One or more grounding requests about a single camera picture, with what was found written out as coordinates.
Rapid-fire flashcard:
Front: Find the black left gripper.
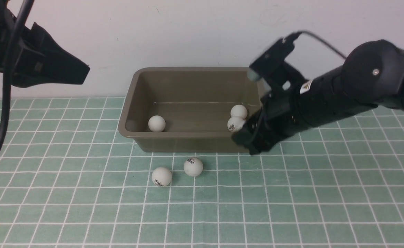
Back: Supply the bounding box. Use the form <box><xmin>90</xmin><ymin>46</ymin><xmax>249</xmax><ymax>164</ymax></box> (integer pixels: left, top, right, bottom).
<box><xmin>0</xmin><ymin>0</ymin><xmax>90</xmax><ymax>88</ymax></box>

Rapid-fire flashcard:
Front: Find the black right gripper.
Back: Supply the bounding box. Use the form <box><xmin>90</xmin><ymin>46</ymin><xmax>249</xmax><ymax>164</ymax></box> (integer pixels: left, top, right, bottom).
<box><xmin>231</xmin><ymin>81</ymin><xmax>326</xmax><ymax>155</ymax></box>

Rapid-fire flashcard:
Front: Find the white plain ball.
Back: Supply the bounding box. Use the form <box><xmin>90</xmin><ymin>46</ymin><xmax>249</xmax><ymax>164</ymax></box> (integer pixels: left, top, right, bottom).
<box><xmin>230</xmin><ymin>105</ymin><xmax>248</xmax><ymax>120</ymax></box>

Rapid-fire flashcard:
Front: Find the olive green plastic bin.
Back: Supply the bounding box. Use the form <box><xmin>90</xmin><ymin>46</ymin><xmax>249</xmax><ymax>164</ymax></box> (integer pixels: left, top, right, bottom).
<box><xmin>118</xmin><ymin>66</ymin><xmax>268</xmax><ymax>153</ymax></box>

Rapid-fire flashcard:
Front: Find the white ball with logo centre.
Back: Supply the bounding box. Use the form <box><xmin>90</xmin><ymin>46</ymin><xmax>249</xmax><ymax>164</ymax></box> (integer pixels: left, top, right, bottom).
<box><xmin>183</xmin><ymin>157</ymin><xmax>204</xmax><ymax>177</ymax></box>

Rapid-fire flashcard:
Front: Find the white ball with logo front-left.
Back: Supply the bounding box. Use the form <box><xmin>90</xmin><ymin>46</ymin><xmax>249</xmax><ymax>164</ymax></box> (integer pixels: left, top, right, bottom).
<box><xmin>151</xmin><ymin>167</ymin><xmax>172</xmax><ymax>187</ymax></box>

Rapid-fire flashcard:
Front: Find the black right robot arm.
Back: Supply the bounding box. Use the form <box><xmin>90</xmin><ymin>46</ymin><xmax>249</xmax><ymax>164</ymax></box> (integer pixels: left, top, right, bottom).
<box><xmin>231</xmin><ymin>30</ymin><xmax>404</xmax><ymax>155</ymax></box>

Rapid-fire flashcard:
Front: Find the green checkered table mat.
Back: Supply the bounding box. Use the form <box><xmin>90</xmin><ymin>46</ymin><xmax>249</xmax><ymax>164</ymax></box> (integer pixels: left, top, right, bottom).
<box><xmin>0</xmin><ymin>97</ymin><xmax>404</xmax><ymax>248</ymax></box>

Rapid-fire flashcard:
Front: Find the black left camera cable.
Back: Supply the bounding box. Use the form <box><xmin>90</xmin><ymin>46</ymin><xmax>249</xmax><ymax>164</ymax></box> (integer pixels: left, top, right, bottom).
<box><xmin>0</xmin><ymin>0</ymin><xmax>35</xmax><ymax>178</ymax></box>

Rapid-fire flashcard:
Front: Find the black camera cable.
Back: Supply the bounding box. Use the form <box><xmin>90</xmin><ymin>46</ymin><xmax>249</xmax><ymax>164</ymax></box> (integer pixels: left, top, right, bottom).
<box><xmin>283</xmin><ymin>31</ymin><xmax>347</xmax><ymax>60</ymax></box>
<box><xmin>0</xmin><ymin>0</ymin><xmax>35</xmax><ymax>178</ymax></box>

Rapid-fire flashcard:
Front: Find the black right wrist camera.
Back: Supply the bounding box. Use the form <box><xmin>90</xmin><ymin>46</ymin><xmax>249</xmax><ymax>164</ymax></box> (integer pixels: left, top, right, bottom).
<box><xmin>247</xmin><ymin>32</ymin><xmax>308</xmax><ymax>95</ymax></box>

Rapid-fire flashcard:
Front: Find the black right camera cable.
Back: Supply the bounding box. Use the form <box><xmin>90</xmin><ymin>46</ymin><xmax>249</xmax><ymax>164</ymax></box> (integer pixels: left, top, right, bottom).
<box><xmin>283</xmin><ymin>31</ymin><xmax>347</xmax><ymax>60</ymax></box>

